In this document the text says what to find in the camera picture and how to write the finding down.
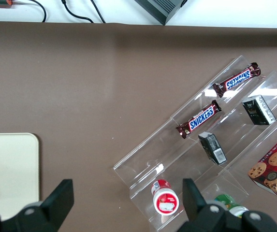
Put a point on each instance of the cream plastic tray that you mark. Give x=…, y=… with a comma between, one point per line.
x=10, y=166

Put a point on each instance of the Snickers chocolate bar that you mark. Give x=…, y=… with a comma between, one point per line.
x=237, y=80
x=199, y=119

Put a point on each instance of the dark grey ribbed device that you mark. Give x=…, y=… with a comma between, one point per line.
x=160, y=8

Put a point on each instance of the small black carton box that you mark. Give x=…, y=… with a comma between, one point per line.
x=259, y=111
x=213, y=147

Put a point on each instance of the clear acrylic display stand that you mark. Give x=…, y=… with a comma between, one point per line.
x=167, y=154

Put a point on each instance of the red plaid cookie box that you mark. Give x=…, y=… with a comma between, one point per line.
x=276, y=169

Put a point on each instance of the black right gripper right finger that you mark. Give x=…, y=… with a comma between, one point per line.
x=193, y=200

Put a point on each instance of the brown table mat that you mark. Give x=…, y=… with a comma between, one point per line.
x=80, y=96

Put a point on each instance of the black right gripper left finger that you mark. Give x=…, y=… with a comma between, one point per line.
x=56, y=200

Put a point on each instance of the red lidded snack cup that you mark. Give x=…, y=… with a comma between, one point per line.
x=164, y=200

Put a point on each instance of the green lidded snack cup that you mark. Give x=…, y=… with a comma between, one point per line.
x=227, y=201

